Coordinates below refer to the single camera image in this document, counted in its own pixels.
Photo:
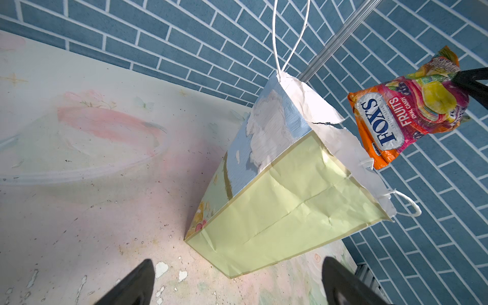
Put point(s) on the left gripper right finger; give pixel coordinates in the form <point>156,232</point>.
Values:
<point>341,286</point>

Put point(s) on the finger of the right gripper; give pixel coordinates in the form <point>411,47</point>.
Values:
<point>468,81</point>

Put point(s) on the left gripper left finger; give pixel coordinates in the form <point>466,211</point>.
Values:
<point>136,288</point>

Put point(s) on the Fox's fruits candy bag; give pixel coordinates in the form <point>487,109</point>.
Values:
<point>395,114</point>

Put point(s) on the green floral paper bag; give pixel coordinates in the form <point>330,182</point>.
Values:
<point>292,180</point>

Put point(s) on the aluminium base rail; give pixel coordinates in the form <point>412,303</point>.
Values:
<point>365,275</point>

